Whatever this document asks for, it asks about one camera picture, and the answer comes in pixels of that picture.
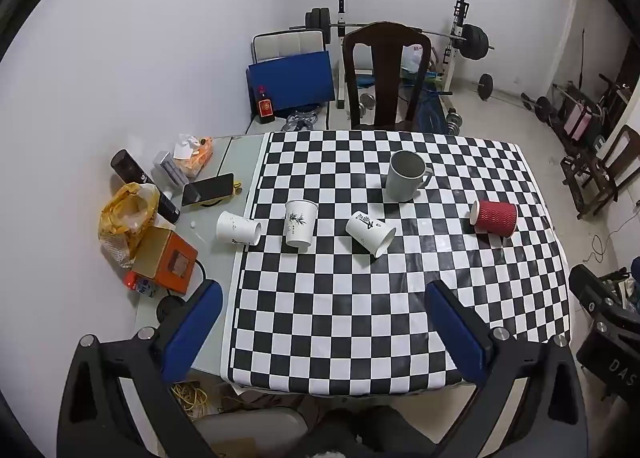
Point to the white paper cup bamboo print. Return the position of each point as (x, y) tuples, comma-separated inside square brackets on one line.
[(299, 228)]

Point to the grey ceramic mug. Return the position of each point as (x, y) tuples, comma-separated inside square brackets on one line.
[(402, 185)]

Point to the brown wooden chair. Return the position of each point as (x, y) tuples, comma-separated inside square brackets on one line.
[(607, 168)]

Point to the dark sauce bottle red cap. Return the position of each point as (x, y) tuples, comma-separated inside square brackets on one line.
[(265, 108)]

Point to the yellow plastic bag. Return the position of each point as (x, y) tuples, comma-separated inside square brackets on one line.
[(122, 223)]

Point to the orange cardboard box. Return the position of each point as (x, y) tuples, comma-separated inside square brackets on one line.
[(162, 258)]

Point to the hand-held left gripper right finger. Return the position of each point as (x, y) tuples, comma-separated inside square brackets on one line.
[(457, 333)]

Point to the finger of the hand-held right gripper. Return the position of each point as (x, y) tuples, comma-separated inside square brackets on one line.
[(592, 290)]

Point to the plain white paper cup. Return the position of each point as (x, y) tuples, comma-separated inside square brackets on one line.
[(235, 228)]

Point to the short bar with black plate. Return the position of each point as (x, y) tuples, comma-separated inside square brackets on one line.
[(485, 86)]

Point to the red ribbed paper cup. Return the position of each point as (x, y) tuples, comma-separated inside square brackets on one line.
[(497, 219)]

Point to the small bottle with red cap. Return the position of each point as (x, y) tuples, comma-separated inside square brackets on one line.
[(142, 285)]

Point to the blue board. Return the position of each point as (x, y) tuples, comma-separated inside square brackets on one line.
[(290, 83)]

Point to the black cylindrical bottle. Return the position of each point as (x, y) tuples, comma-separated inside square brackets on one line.
[(127, 164)]

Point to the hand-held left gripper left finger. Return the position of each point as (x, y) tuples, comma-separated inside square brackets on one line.
[(192, 330)]

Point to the small grey box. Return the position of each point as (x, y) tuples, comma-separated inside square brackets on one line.
[(169, 169)]

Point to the white bench press rack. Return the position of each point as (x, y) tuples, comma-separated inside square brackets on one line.
[(340, 38)]

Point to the chrome metal chair base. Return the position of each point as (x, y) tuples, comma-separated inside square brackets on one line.
[(300, 120)]

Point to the white padded chair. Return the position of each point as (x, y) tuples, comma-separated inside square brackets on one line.
[(287, 44)]

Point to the dark wooden chair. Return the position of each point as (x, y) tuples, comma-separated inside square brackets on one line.
[(385, 73)]

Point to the black dumbbells on floor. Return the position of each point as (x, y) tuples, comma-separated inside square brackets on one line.
[(542, 108)]

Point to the chrome dumbbell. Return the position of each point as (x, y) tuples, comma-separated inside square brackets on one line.
[(454, 120), (368, 108)]

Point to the smartphone in yellow case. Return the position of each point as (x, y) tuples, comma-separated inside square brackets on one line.
[(207, 189)]

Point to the white plastic bag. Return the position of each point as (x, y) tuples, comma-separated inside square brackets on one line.
[(412, 58)]

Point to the pink padded exercise machine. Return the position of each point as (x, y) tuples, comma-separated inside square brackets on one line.
[(579, 120)]

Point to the grey stool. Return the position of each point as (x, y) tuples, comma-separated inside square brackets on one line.
[(250, 433)]

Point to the barbell with black plates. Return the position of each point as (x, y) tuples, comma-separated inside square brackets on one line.
[(474, 40)]

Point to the orange tissue pack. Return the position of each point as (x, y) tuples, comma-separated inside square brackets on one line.
[(195, 160)]

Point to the person's legs in dark trousers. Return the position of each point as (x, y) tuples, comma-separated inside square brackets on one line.
[(370, 430)]

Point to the black white checkered tablecloth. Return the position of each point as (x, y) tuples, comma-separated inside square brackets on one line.
[(325, 313)]

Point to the white paper cup flower print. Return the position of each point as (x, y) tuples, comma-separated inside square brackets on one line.
[(367, 230)]

